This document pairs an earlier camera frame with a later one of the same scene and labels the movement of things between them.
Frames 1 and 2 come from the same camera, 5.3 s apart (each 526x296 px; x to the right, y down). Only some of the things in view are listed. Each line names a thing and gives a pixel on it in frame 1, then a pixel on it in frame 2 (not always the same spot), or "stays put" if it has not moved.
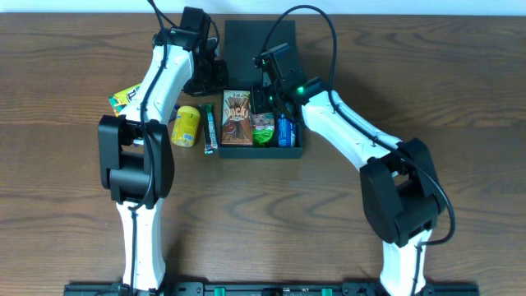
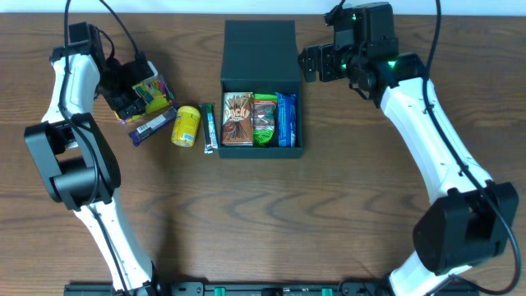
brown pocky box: x=237 y=119 stays put
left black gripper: x=209 y=83 → x=129 y=108
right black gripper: x=263 y=99 → x=325 y=62
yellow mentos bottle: x=185 y=126 stays put
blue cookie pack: x=287 y=131 stays put
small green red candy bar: x=209 y=125 stays put
